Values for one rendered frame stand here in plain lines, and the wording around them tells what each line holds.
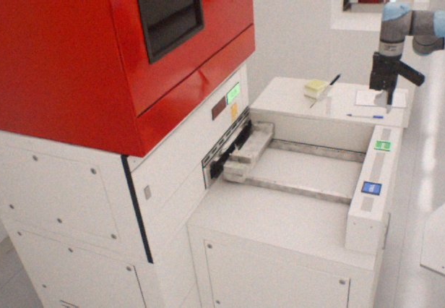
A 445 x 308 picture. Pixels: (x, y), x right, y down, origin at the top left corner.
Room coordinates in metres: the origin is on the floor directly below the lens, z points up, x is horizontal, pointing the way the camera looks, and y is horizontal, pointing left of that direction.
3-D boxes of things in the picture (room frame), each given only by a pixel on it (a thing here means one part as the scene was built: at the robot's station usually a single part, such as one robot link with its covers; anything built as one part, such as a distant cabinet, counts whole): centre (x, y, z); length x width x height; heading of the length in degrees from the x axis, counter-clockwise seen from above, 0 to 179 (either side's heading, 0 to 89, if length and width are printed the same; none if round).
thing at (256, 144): (1.46, -0.09, 0.87); 0.36 x 0.08 x 0.03; 153
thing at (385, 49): (1.28, -0.54, 1.33); 0.08 x 0.08 x 0.05
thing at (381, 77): (1.28, -0.53, 1.25); 0.09 x 0.08 x 0.12; 63
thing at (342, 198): (1.25, -0.20, 0.84); 0.50 x 0.02 x 0.03; 63
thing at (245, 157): (1.39, -0.05, 0.89); 0.08 x 0.03 x 0.03; 63
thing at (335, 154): (1.49, -0.32, 0.84); 0.50 x 0.02 x 0.03; 63
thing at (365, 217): (1.16, -0.49, 0.89); 0.55 x 0.09 x 0.14; 153
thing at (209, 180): (1.47, -0.01, 0.89); 0.44 x 0.02 x 0.10; 153
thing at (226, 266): (1.41, -0.33, 0.41); 0.97 x 0.64 x 0.82; 153
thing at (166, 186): (1.31, 0.09, 1.02); 0.82 x 0.03 x 0.40; 153
